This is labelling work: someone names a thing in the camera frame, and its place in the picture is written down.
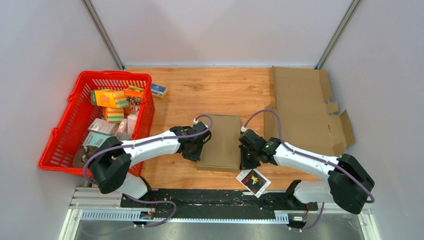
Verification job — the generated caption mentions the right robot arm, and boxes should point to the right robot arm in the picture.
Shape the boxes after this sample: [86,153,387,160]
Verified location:
[238,129,375,215]

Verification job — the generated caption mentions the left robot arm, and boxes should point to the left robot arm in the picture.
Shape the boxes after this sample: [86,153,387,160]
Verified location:
[84,121,212,208]

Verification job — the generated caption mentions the flat cardboard box stack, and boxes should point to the flat cardboard box stack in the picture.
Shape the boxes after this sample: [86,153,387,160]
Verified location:
[264,66,356,156]

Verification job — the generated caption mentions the plastic bag with printed card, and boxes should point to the plastic bag with printed card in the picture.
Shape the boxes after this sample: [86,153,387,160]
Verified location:
[236,169,272,198]

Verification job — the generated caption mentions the orange snack packet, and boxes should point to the orange snack packet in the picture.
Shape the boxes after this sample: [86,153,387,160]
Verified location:
[123,85,144,106]

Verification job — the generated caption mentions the orange sponge pack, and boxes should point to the orange sponge pack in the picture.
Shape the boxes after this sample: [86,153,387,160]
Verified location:
[90,89,130,108]

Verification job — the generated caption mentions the pink packaged item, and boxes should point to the pink packaged item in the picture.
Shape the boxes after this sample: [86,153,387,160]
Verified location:
[88,118,119,136]

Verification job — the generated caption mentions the teal packaged item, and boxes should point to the teal packaged item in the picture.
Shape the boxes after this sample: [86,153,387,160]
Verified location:
[82,131,110,148]

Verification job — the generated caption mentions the red plastic shopping basket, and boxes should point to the red plastic shopping basket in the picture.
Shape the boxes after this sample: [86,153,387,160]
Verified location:
[38,70,155,177]

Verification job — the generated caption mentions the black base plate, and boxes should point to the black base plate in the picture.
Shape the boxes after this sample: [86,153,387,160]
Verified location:
[120,188,318,220]

